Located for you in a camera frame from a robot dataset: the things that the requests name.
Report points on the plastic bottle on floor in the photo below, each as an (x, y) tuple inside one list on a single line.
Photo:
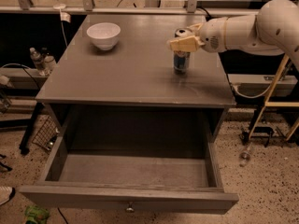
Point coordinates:
[(245, 155)]

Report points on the grey wooden drawer cabinet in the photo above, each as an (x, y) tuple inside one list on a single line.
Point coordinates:
[(139, 70)]

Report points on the open grey top drawer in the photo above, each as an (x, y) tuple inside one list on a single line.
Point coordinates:
[(159, 158)]

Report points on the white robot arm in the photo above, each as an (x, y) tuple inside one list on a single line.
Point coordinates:
[(274, 30)]

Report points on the wire mesh basket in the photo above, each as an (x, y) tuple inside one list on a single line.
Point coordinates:
[(46, 135)]

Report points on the silver blue redbull can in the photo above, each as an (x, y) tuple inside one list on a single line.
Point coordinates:
[(181, 59)]

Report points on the green snack bag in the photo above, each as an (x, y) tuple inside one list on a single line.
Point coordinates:
[(36, 215)]

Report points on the dark capped bottle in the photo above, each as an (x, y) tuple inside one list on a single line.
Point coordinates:
[(49, 59)]

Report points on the white ceramic bowl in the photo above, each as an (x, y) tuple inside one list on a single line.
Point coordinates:
[(104, 35)]

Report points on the clear plastic water bottle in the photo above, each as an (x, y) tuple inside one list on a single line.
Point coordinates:
[(38, 61)]

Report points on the metal drawer knob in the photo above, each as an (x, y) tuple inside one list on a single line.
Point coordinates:
[(129, 208)]

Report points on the white shoe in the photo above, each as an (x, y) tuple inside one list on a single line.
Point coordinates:
[(6, 194)]

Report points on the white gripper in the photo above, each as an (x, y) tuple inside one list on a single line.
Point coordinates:
[(211, 35)]

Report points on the black table leg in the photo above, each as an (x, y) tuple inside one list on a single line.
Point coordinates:
[(23, 145)]

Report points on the metal railing frame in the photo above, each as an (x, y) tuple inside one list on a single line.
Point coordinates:
[(149, 10)]

